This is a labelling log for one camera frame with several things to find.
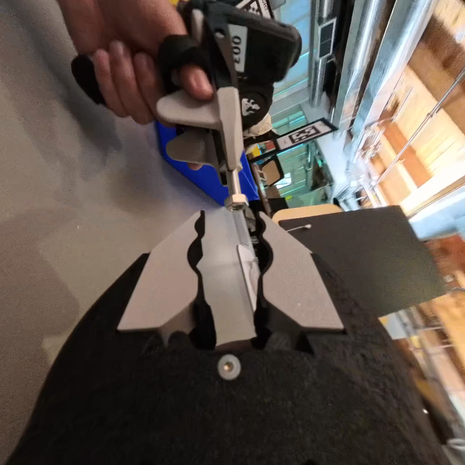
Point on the person's left hand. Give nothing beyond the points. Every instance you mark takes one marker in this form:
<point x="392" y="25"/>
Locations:
<point x="120" y="29"/>

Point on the grey desk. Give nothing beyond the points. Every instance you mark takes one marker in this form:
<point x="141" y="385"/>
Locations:
<point x="54" y="181"/>

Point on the silver hex nut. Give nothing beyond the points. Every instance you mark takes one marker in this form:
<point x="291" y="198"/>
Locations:
<point x="236" y="201"/>

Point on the small marker sign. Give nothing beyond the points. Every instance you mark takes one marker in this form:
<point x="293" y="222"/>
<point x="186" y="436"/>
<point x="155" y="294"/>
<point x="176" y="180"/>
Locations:
<point x="305" y="134"/>

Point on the large silver duct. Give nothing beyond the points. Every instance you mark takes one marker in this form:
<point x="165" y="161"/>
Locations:
<point x="392" y="36"/>

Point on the white air vent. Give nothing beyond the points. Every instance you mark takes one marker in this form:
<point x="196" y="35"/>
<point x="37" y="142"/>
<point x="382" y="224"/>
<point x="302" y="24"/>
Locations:
<point x="327" y="38"/>

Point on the blue plastic bin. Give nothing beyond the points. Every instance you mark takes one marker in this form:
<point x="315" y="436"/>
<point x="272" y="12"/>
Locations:
<point x="207" y="181"/>

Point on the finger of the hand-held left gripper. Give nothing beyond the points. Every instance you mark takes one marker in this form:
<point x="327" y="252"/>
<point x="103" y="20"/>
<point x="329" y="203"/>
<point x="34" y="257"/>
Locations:
<point x="192" y="147"/>
<point x="229" y="120"/>

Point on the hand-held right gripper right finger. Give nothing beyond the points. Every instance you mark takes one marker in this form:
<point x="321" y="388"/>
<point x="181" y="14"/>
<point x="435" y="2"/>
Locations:
<point x="301" y="290"/>

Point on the silver bolt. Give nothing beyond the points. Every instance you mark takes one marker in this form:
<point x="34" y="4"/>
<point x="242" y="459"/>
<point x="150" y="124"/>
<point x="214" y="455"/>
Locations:
<point x="233" y="181"/>

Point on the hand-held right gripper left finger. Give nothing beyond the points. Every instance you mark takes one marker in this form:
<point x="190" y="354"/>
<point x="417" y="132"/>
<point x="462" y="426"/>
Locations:
<point x="160" y="290"/>

